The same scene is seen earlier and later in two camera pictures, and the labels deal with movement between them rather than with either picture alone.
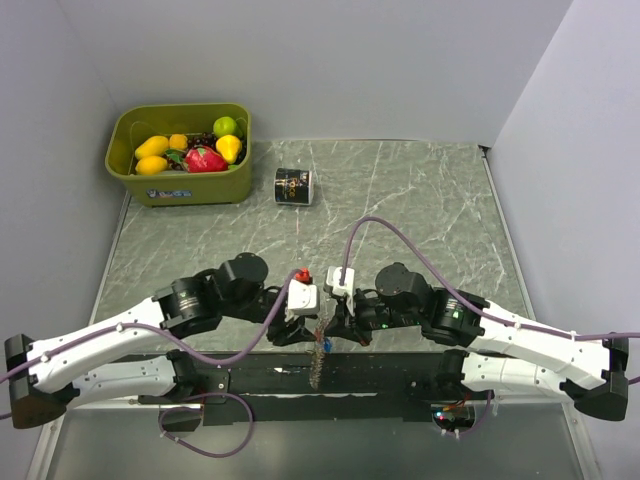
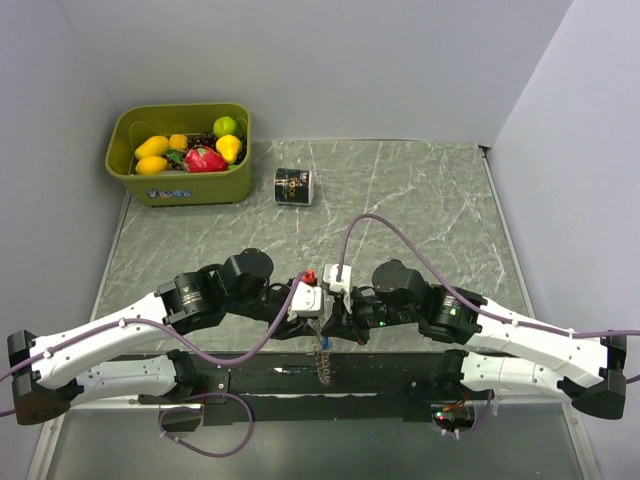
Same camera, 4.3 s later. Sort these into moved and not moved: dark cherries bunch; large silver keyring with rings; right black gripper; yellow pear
Moved: large silver keyring with rings
Not moved: right black gripper; dark cherries bunch; yellow pear
